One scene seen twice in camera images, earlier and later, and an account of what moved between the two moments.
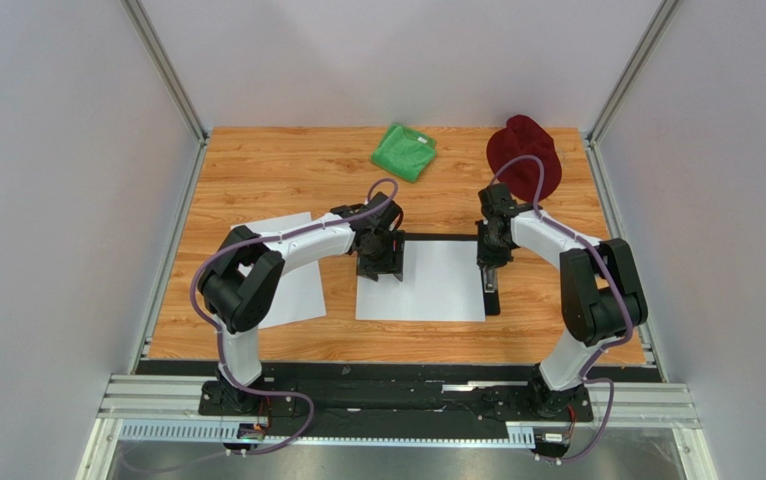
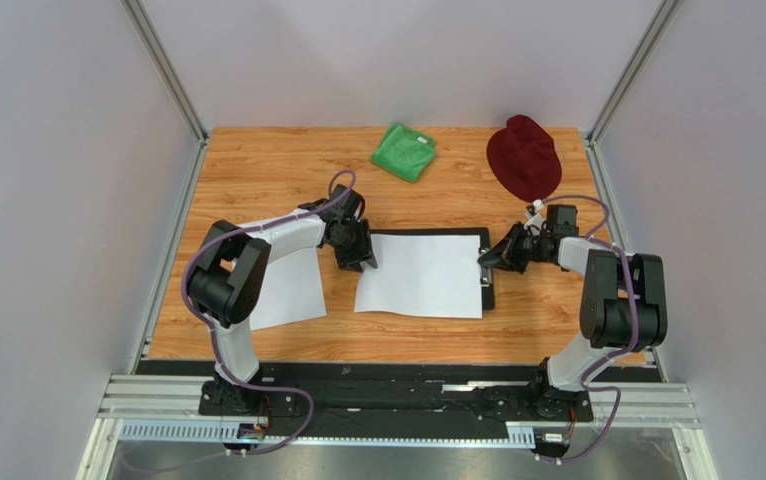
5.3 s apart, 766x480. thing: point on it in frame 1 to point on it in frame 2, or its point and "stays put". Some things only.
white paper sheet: [299, 295] stays put
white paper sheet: [442, 281] stays put
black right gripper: [490, 260] to [511, 248]
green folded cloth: [404, 153] stays put
